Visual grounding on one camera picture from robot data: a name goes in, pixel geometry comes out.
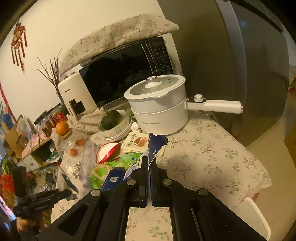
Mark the white electric cooking pot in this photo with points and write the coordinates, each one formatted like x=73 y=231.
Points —
x=160 y=104

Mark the clear plastic bottle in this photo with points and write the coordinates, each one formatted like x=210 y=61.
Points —
x=87 y=163

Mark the clear glass jar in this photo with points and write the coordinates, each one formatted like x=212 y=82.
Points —
x=64 y=146

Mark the dry twig bouquet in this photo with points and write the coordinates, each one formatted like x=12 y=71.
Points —
x=51 y=71

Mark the floral tablecloth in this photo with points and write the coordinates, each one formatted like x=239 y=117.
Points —
x=201 y=155

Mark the green snack wrapper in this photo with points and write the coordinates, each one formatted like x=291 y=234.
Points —
x=100 y=172

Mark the red wall ornament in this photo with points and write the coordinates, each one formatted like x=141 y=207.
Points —
x=18 y=43

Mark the cork jar lid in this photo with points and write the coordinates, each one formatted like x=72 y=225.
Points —
x=66 y=135

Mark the white plastic trash bin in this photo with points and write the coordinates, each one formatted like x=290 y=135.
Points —
x=249 y=212

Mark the large orange fruit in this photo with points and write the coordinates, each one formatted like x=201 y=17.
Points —
x=62 y=128

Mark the dark green squash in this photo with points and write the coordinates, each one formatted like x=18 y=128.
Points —
x=111 y=119

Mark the person's left hand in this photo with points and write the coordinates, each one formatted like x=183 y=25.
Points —
x=23 y=224

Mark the white air fryer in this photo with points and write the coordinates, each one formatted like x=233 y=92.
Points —
x=76 y=96

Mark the red label spice jar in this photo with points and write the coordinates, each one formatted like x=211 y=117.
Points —
x=59 y=116

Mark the garlic bulb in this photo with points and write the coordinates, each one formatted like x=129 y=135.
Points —
x=136 y=128

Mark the floral microwave cover cloth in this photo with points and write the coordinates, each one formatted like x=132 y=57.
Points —
x=117 y=34

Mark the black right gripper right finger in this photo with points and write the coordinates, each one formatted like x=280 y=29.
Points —
x=159 y=193

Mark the blue white carton box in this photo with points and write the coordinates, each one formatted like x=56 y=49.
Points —
x=156 y=145

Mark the blue snack box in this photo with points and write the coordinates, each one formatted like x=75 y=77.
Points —
x=114 y=177

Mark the small tangerine in jar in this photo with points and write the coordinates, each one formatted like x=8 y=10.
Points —
x=73 y=152

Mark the black microwave oven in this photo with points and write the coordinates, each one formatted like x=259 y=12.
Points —
x=107 y=76

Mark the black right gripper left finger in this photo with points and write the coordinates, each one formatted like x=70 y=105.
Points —
x=139 y=194

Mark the white orange sauce packet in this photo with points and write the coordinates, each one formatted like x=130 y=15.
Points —
x=136 y=142

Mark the white stacked bowls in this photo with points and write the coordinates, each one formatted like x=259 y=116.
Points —
x=119 y=131

